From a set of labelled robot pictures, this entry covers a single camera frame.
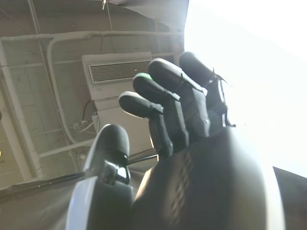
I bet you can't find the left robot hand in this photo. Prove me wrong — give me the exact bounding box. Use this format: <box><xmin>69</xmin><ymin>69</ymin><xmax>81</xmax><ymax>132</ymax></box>
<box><xmin>66</xmin><ymin>51</ymin><xmax>286</xmax><ymax>230</ymax></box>

